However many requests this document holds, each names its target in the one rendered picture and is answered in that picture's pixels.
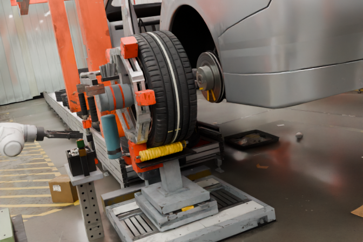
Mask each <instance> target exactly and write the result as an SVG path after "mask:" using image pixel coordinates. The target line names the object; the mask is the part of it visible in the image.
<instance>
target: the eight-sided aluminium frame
mask: <svg viewBox="0 0 363 242"><path fill-rule="evenodd" d="M109 54H110V64H113V63H114V60H113V55H120V57H121V59H122V61H123V64H124V66H125V68H126V71H127V73H128V75H129V78H130V82H131V86H132V92H133V97H134V101H135V107H136V114H137V122H136V129H135V127H134V126H133V123H132V120H131V118H130V115H129V113H128V111H127V108H123V109H118V110H116V113H117V115H118V117H119V120H120V123H121V125H122V128H123V130H124V133H125V136H126V138H127V139H129V140H130V141H132V142H133V143H135V144H141V143H146V142H147V140H148V138H147V137H148V132H149V126H150V121H151V113H150V110H149V106H144V107H143V108H144V110H143V111H142V110H141V106H138V105H137V101H136V95H135V92H137V91H138V88H137V84H139V86H140V90H141V91H143V90H146V88H145V83H144V81H145V79H144V76H143V72H142V71H141V69H140V67H139V65H138V63H137V61H136V58H129V59H130V62H131V64H132V66H133V68H134V70H135V72H133V70H132V68H131V65H130V63H129V61H128V59H124V57H123V56H122V54H121V52H120V47H117V48H113V49H110V52H109ZM110 82H111V85H115V82H117V84H120V79H115V80H110ZM122 113H124V115H125V118H126V120H127V123H128V125H129V127H130V129H128V128H127V126H126V123H125V120H124V118H123V115H122ZM142 124H143V131H142Z"/></svg>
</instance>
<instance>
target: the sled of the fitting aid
mask: <svg viewBox="0 0 363 242"><path fill-rule="evenodd" d="M134 194H135V200H136V204H137V205H138V207H139V208H140V209H141V210H142V211H143V212H144V213H145V214H146V216H147V217H148V218H149V219H150V220H151V221H152V222H153V224H154V225H155V226H156V227H157V229H158V230H159V231H160V232H164V231H167V230H170V229H172V228H175V227H178V226H181V225H184V224H187V223H190V222H192V221H195V220H198V219H201V218H204V217H207V216H210V215H213V214H216V213H218V206H217V201H216V200H215V199H213V198H212V197H210V199H209V200H206V201H203V202H200V203H197V204H194V205H190V206H187V207H184V208H182V209H178V210H175V211H172V212H169V213H166V214H161V213H160V212H159V211H158V210H157V209H156V208H155V207H154V206H153V205H152V204H151V203H150V202H149V201H148V200H147V199H146V198H145V197H144V196H143V195H142V192H141V191H140V192H137V193H134Z"/></svg>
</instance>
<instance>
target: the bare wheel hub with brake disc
mask: <svg viewBox="0 0 363 242"><path fill-rule="evenodd" d="M199 74H201V75H202V76H203V79H204V83H203V84H199V83H198V75H199ZM196 78H197V84H198V86H199V88H204V89H202V90H201V92H202V94H203V96H204V97H205V99H206V100H207V91H208V90H209V102H210V103H215V102H218V101H220V100H221V98H222V96H223V93H224V77H223V71H222V69H221V66H220V63H219V61H218V60H217V58H216V56H215V55H214V54H212V53H211V52H204V53H202V54H201V55H200V56H199V58H198V61H197V73H196ZM211 90H212V91H213V94H214V97H215V100H214V99H213V96H212V93H211ZM207 101H208V100H207Z"/></svg>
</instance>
